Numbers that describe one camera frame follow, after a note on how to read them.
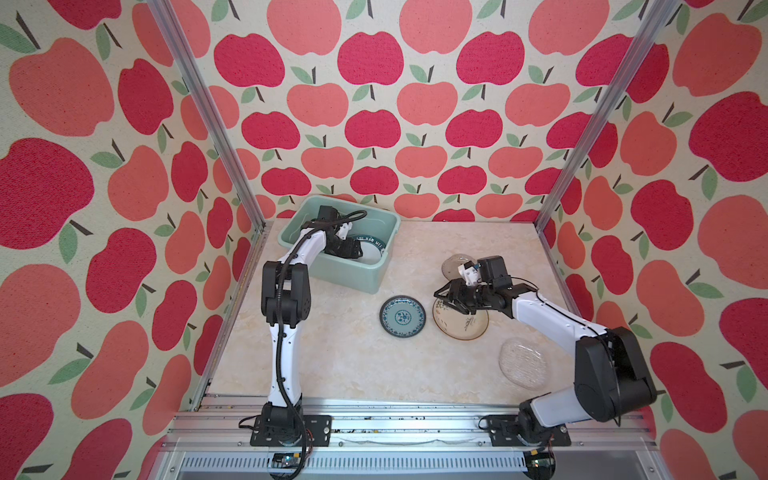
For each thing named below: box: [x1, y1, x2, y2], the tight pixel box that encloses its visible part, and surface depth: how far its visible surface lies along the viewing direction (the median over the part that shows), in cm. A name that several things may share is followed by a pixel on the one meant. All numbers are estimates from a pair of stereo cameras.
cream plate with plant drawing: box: [432, 298, 489, 341], surface depth 94 cm
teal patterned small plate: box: [379, 295, 427, 338], surface depth 97 cm
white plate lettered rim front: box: [354, 235, 386, 264], surface depth 110 cm
